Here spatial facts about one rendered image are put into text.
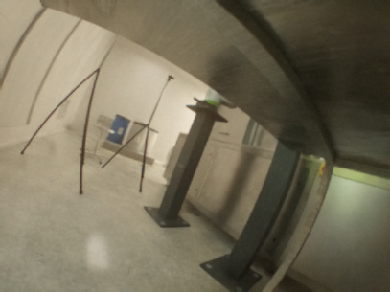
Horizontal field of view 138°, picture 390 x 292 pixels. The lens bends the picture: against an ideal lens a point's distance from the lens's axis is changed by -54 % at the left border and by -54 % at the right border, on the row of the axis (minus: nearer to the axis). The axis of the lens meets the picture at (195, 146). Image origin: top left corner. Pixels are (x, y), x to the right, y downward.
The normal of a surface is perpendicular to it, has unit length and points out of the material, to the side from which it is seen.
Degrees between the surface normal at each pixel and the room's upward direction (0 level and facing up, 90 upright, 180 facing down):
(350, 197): 90
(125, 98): 90
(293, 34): 180
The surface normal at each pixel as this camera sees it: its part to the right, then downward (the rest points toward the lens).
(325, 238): -0.78, -0.33
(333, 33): -0.36, 0.93
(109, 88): 0.51, 0.15
